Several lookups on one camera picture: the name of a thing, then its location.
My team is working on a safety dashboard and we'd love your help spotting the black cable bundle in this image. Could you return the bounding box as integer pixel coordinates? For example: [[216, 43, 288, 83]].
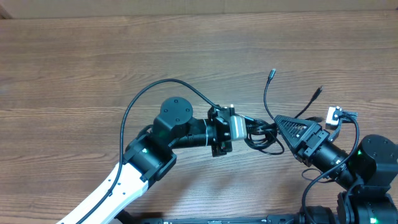
[[239, 68, 325, 156]]

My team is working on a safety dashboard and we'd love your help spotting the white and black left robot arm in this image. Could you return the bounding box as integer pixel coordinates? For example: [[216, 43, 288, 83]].
[[61, 96, 247, 223]]

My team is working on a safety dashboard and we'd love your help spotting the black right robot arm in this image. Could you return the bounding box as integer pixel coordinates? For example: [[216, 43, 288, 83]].
[[274, 114, 397, 223]]

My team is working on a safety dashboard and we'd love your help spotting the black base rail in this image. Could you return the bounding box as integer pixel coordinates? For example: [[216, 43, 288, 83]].
[[118, 210, 338, 224]]

